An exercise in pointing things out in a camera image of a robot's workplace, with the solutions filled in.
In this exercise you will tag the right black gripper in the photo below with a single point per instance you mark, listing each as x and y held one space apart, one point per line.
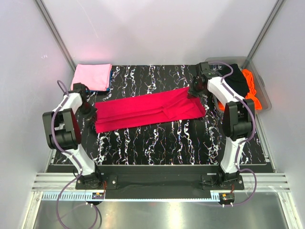
192 93

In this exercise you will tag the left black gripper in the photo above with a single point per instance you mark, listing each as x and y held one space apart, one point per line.
91 115

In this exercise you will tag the red t-shirt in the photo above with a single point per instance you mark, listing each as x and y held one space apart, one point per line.
147 109

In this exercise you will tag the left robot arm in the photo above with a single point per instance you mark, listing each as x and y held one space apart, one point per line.
63 134

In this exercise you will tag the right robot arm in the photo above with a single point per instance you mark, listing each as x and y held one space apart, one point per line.
238 123

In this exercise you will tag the blue folded t-shirt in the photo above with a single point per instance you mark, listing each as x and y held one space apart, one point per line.
108 88

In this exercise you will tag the pink folded t-shirt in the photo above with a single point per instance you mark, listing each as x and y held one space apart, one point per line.
84 72

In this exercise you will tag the black marbled table mat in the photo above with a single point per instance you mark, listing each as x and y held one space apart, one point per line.
183 142

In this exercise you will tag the black t-shirt in bin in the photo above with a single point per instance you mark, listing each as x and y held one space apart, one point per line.
237 81

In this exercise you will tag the orange t-shirt in bin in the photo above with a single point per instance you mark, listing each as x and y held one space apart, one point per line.
252 94

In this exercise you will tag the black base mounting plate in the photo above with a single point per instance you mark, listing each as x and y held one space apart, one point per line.
163 182

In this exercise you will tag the clear plastic bin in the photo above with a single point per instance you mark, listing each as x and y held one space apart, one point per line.
244 62

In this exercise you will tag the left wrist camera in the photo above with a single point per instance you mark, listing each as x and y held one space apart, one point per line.
79 88

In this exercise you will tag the aluminium front rail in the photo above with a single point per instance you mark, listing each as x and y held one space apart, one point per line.
64 187

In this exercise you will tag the left aluminium frame post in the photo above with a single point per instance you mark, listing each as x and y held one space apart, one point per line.
55 33

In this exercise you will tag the aluminium frame post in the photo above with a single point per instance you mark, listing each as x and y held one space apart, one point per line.
55 33
265 28

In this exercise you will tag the right aluminium frame post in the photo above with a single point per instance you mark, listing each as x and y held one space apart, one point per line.
265 28

